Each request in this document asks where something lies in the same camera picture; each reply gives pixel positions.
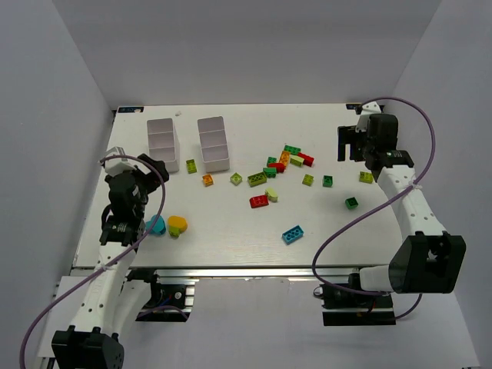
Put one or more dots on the orange small lego brick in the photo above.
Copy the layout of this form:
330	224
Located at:
207	180

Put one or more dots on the blue 2x3 lego brick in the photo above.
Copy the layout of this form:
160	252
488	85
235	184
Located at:
292	234

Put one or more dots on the white divided container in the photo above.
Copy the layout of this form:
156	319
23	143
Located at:
163	143
214	145

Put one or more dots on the green lego brick top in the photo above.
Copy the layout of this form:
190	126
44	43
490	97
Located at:
292	149

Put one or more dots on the right white divided container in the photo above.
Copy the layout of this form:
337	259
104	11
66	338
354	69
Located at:
214	145

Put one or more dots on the dark green lego brick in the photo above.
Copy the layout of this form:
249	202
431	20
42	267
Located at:
270	172

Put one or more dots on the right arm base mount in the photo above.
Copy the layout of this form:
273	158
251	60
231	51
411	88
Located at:
347	309

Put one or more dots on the orange 2x3 lego brick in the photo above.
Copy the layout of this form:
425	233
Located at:
285	158

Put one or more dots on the small green lego pile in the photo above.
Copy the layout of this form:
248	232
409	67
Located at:
271	162

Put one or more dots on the blue heart lego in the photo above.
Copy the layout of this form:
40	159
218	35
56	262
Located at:
156	225

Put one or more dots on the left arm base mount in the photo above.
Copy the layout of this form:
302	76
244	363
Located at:
170	300

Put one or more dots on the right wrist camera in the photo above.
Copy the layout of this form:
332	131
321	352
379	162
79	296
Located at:
364	111

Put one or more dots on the lime lego brick right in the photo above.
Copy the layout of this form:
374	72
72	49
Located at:
308	180

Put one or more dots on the green lego brick middle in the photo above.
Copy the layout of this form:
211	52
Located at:
327	181

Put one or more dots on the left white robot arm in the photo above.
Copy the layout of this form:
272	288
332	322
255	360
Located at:
112	300

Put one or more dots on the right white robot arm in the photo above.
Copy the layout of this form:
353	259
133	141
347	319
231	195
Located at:
429	259

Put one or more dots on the pale green lego piece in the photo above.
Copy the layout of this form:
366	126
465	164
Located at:
271	194

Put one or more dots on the green lego lower right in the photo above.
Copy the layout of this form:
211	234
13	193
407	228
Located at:
351	203

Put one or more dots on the red 2x3 lego brick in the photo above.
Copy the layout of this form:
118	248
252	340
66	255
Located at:
259	201

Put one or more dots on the left white divided container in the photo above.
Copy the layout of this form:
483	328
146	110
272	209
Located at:
163	143

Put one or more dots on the lime 2x3 lego brick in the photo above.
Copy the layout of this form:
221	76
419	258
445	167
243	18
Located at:
257	179

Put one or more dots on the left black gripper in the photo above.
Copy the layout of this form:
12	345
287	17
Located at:
150	174

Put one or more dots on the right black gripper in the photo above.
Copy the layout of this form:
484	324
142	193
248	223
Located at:
354	143

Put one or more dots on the lime lego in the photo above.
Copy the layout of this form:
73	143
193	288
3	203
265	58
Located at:
366	177
296	160
191	166

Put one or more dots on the yellow heart lego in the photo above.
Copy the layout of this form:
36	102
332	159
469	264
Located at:
176	226

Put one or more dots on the red rounded lego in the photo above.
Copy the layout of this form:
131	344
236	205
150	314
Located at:
280	167

